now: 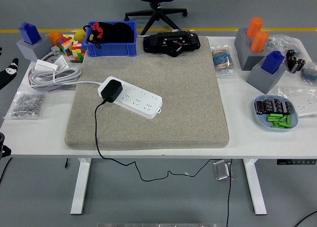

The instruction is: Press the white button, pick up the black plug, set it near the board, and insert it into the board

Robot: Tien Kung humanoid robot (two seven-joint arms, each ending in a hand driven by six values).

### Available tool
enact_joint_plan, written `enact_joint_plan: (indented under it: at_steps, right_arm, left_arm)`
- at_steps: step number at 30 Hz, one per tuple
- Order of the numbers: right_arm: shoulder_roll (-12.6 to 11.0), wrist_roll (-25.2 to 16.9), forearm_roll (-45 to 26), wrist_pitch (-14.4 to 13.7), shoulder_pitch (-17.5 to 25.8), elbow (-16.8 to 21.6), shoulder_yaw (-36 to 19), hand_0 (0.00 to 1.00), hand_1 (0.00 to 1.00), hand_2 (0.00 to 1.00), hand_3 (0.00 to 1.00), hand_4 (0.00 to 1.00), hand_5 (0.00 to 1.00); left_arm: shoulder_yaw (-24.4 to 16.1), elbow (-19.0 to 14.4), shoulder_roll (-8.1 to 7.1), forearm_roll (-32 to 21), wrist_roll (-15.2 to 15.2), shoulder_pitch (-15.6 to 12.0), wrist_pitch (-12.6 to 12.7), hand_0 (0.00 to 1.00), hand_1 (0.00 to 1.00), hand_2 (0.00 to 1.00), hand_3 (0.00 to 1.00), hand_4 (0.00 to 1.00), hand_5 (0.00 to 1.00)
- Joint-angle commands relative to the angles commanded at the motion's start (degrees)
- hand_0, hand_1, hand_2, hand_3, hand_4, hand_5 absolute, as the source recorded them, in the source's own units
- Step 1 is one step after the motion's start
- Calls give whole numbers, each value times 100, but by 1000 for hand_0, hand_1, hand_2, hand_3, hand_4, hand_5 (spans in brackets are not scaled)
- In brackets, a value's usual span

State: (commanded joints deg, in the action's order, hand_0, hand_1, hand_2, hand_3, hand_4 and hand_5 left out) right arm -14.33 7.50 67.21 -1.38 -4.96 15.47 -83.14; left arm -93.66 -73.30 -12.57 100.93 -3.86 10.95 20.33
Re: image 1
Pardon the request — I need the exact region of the black floor cable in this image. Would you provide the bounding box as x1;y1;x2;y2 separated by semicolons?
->
294;209;317;227

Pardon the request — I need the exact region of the grey-brown mat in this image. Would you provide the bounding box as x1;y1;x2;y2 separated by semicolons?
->
64;36;230;150

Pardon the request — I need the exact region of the orange plastic cylinder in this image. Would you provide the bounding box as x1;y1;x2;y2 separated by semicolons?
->
250;31;270;53
246;17;264;38

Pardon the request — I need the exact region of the multicolour puzzle cube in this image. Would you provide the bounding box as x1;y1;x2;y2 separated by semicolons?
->
56;35;75;56
71;41;87;59

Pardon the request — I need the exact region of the black pouch red trim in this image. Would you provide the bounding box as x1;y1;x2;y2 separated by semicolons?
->
83;21;113;49

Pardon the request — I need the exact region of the pale blue plate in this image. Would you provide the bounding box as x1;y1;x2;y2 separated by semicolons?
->
253;94;299;133

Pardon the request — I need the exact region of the clear bag of screws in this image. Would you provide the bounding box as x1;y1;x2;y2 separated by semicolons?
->
2;88;48;121

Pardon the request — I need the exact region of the blue plastic bin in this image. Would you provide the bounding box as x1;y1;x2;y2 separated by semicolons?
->
83;20;138;57

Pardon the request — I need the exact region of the black electronic device housing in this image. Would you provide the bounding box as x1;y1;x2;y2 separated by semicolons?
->
143;30;201;57

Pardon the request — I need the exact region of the grey two-hole block holder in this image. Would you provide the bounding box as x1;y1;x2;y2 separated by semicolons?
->
234;28;270;71

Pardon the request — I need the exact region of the white table leg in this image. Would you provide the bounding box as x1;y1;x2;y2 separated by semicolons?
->
70;158;92;215
242;159;267;216

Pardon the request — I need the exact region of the black desk control panel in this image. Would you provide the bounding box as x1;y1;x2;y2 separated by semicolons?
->
276;159;317;165

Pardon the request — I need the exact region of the white wall socket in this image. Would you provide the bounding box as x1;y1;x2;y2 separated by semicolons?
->
293;99;317;118

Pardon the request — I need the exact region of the bag of blue resistors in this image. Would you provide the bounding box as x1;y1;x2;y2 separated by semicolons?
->
300;62;317;86

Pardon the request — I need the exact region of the black office chair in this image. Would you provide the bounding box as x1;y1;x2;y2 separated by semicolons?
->
123;0;188;36

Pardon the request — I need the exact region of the black plug adapter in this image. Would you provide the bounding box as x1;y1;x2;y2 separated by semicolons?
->
100;79;124;103

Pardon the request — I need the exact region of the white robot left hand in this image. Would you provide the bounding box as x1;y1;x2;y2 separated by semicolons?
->
0;58;19;91

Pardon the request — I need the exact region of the black plug cord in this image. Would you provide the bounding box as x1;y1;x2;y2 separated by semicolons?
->
95;99;221;182

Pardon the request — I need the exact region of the clear bag of resistors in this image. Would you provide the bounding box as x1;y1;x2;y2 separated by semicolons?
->
210;45;238;76

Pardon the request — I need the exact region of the clear socket bag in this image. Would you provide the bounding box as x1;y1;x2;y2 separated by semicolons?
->
277;86;317;119

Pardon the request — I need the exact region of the grey coiled power cable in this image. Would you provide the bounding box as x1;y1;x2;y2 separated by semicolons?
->
29;45;102;89

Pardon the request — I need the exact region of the crumpled clear plastic bag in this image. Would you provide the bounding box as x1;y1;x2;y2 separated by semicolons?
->
266;33;315;72

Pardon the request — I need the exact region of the orange plastic cup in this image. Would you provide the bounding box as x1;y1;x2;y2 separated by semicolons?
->
47;31;64;46

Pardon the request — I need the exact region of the black round pouch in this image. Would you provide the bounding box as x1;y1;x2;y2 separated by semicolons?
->
110;22;136;43

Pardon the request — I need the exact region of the white power strip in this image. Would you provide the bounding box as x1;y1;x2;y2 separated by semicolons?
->
97;76;163;120

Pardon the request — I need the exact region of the black hanging cable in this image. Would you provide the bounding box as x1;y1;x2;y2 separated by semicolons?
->
224;159;233;227

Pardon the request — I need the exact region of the white flat box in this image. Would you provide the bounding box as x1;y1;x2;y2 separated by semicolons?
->
34;59;59;72

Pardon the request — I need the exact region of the blue plastic block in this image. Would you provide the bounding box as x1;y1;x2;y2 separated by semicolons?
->
261;50;285;75
18;22;42;45

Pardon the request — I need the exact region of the white square box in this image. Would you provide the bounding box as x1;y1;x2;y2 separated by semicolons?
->
54;55;70;69

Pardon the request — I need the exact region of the clear metal under-table bracket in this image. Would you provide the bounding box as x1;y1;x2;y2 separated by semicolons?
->
212;159;232;181

